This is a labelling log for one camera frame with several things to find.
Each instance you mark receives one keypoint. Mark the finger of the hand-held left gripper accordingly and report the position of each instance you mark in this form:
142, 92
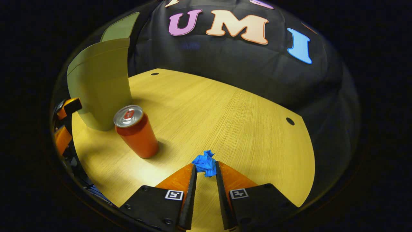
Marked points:
62, 138
69, 106

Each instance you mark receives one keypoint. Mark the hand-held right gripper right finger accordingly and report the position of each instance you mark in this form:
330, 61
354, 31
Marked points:
221, 199

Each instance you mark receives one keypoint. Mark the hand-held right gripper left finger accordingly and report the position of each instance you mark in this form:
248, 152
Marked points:
191, 199

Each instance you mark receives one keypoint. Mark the green desktop garbage bin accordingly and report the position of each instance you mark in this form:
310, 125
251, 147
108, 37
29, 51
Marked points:
99, 83

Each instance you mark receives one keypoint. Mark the blue paper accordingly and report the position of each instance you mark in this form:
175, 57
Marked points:
206, 164

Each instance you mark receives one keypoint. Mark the red pop can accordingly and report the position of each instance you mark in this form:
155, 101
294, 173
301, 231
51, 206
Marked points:
138, 135

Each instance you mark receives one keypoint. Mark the wooden desktop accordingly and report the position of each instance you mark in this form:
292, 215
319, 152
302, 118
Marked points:
225, 122

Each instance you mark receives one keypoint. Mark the black backdrop cloth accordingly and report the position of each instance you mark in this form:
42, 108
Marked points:
231, 61

